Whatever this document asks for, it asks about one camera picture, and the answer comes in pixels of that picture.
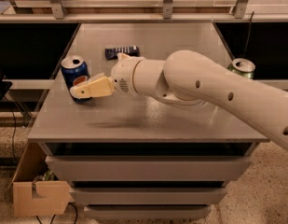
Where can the grey drawer cabinet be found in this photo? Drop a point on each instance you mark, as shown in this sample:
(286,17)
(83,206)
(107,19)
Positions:
(135,158)

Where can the metal shelf frame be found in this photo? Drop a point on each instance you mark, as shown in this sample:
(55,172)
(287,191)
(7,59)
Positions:
(150,11)

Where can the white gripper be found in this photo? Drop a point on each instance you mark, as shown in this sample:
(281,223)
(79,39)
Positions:
(124,75)

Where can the blue pepsi can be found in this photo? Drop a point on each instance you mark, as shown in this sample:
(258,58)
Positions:
(74,70)

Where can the green soda can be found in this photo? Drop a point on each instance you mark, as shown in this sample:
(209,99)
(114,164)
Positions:
(242,67)

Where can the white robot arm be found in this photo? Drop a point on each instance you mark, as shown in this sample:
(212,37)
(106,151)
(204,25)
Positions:
(187,77)

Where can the dark blue snack wrapper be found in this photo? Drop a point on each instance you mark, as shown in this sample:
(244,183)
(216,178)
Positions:
(111,54)

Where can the cardboard box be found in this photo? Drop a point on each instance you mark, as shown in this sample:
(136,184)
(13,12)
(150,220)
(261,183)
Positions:
(33,197)

